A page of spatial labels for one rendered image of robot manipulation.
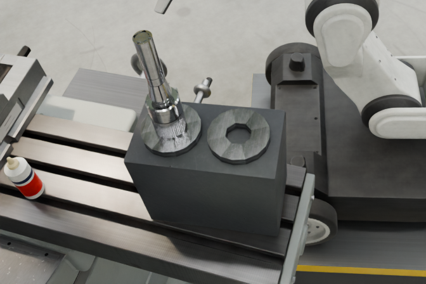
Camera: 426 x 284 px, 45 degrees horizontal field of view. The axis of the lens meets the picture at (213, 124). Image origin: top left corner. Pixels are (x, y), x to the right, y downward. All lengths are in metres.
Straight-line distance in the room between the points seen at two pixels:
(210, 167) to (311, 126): 0.72
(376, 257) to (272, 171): 0.78
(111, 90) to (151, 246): 0.60
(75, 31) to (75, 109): 1.55
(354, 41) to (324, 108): 0.43
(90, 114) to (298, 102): 0.58
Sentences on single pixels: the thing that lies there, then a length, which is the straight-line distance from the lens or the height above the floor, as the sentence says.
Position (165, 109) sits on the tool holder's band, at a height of 1.20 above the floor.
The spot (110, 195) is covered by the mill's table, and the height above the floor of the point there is 0.93.
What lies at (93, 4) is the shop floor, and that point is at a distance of 2.89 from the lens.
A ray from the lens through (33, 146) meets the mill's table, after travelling 1.07.
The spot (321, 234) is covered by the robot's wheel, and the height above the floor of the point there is 0.47.
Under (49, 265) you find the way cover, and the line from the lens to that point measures 1.00.
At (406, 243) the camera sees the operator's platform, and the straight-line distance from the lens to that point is 1.46.
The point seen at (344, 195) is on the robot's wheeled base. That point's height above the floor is 0.57.
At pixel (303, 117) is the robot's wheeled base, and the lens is 1.41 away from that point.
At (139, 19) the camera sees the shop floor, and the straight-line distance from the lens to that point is 2.70.
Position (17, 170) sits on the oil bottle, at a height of 1.02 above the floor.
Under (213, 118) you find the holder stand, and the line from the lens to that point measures 0.75.
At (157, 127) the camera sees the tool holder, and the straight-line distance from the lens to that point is 0.71.
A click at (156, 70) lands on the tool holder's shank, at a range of 0.63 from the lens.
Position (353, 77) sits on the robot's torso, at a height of 0.82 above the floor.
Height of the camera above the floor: 1.71
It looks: 53 degrees down
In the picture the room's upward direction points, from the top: 12 degrees counter-clockwise
